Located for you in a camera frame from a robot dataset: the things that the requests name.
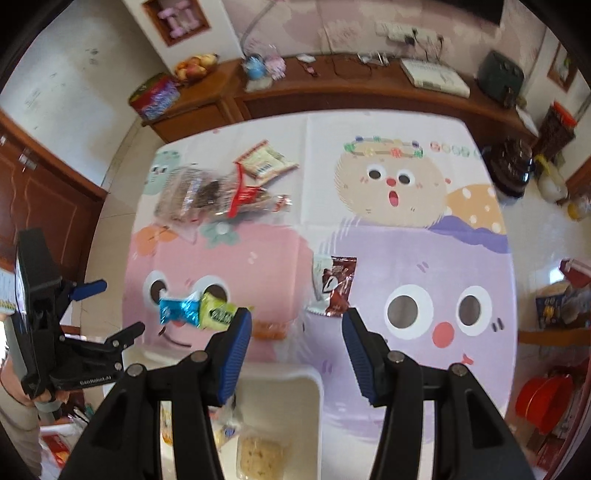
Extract person's left hand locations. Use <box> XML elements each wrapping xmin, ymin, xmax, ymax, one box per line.
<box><xmin>0</xmin><ymin>355</ymin><xmax>63</xmax><ymax>407</ymax></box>

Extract red lid jar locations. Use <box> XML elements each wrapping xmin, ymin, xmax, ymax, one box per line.
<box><xmin>536</xmin><ymin>102</ymin><xmax>578</xmax><ymax>160</ymax></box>

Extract red plastic basin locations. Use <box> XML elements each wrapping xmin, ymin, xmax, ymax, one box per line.
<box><xmin>515</xmin><ymin>374</ymin><xmax>575</xmax><ymax>435</ymax></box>

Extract blue snack packet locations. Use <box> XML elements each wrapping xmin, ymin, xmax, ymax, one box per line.
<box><xmin>158</xmin><ymin>296</ymin><xmax>203</xmax><ymax>328</ymax></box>

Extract red round tin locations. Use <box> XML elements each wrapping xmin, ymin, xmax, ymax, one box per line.
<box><xmin>128</xmin><ymin>74</ymin><xmax>181</xmax><ymax>121</ymax></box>

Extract pink toy figure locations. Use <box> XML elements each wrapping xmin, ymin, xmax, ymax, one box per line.
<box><xmin>265</xmin><ymin>46</ymin><xmax>287</xmax><ymax>80</ymax></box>

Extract white plastic tray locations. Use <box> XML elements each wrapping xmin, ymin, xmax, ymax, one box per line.
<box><xmin>124</xmin><ymin>346</ymin><xmax>324</xmax><ymax>480</ymax></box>

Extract red box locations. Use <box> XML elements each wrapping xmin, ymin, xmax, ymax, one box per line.
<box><xmin>558</xmin><ymin>258</ymin><xmax>591</xmax><ymax>289</ymax></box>

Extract blue snow globe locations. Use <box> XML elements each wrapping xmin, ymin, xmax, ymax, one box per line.
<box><xmin>242</xmin><ymin>53</ymin><xmax>267</xmax><ymax>81</ymax></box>

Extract clear bag with red label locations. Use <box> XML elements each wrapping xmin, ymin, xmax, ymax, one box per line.
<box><xmin>153</xmin><ymin>166</ymin><xmax>273</xmax><ymax>227</ymax></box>

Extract white wall outlets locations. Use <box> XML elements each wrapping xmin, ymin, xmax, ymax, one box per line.
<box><xmin>376</xmin><ymin>21</ymin><xmax>439</xmax><ymax>44</ymax></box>

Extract dark ceramic pot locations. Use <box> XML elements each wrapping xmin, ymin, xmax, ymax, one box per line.
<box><xmin>487</xmin><ymin>138</ymin><xmax>536</xmax><ymax>201</ymax></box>

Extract striped edge snack packet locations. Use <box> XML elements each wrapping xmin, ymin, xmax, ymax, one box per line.
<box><xmin>232</xmin><ymin>140</ymin><xmax>299</xmax><ymax>185</ymax></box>

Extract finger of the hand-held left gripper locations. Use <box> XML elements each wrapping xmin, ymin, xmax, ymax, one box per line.
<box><xmin>62</xmin><ymin>279</ymin><xmax>108</xmax><ymax>301</ymax></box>
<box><xmin>65</xmin><ymin>322</ymin><xmax>146</xmax><ymax>356</ymax></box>

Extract person's left forearm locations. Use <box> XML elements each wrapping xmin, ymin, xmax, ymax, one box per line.
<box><xmin>0</xmin><ymin>401</ymin><xmax>44</xmax><ymax>478</ymax></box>

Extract long wooden television stand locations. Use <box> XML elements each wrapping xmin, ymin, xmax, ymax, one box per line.
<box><xmin>231</xmin><ymin>53</ymin><xmax>541</xmax><ymax>139</ymax></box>

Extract pink dumbbell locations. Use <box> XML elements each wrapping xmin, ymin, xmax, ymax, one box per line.
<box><xmin>159</xmin><ymin>7</ymin><xmax>185</xmax><ymax>38</ymax></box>
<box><xmin>182</xmin><ymin>0</ymin><xmax>204</xmax><ymax>29</ymax></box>

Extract small wooden cabinet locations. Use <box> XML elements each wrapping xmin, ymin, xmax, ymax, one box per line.
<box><xmin>141</xmin><ymin>60</ymin><xmax>245</xmax><ymax>144</ymax></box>

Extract white set-top box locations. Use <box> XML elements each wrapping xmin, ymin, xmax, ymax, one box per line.
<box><xmin>399</xmin><ymin>58</ymin><xmax>471</xmax><ymax>97</ymax></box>

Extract rice cracker packet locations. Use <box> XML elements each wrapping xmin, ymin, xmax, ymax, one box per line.
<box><xmin>236</xmin><ymin>436</ymin><xmax>289</xmax><ymax>480</ymax></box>

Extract white paper card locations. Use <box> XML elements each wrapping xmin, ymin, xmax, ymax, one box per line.
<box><xmin>516</xmin><ymin>107</ymin><xmax>539</xmax><ymax>134</ymax></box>

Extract blue box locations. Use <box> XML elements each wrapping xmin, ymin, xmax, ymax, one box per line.
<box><xmin>536</xmin><ymin>284</ymin><xmax>591</xmax><ymax>329</ymax></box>

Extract dark red brown snack packet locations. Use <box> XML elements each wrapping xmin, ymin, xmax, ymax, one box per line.
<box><xmin>305</xmin><ymin>254</ymin><xmax>358</xmax><ymax>317</ymax></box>

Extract bowl of fruit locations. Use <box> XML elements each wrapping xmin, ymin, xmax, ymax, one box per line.
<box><xmin>174</xmin><ymin>53</ymin><xmax>220</xmax><ymax>84</ymax></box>

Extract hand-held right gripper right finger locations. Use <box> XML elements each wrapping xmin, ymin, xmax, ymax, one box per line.
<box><xmin>342</xmin><ymin>307</ymin><xmax>539</xmax><ymax>480</ymax></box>

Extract white yellow kettle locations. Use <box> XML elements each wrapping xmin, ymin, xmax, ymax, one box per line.
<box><xmin>536</xmin><ymin>154</ymin><xmax>568</xmax><ymax>201</ymax></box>

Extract black cable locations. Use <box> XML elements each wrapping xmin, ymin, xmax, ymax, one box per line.
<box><xmin>323</xmin><ymin>53</ymin><xmax>384</xmax><ymax>77</ymax></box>

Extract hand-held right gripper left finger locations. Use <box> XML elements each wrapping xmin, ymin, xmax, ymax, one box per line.
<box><xmin>60</xmin><ymin>307</ymin><xmax>254</xmax><ymax>480</ymax></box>

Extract clear pink snack packet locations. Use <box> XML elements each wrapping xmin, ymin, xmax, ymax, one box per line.
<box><xmin>210</xmin><ymin>401</ymin><xmax>243</xmax><ymax>448</ymax></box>

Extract green snack packet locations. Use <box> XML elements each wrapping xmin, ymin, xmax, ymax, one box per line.
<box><xmin>198</xmin><ymin>292</ymin><xmax>252</xmax><ymax>330</ymax></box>

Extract brown wooden door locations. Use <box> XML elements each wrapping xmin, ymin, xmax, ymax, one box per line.
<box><xmin>0</xmin><ymin>108</ymin><xmax>109</xmax><ymax>278</ymax></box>

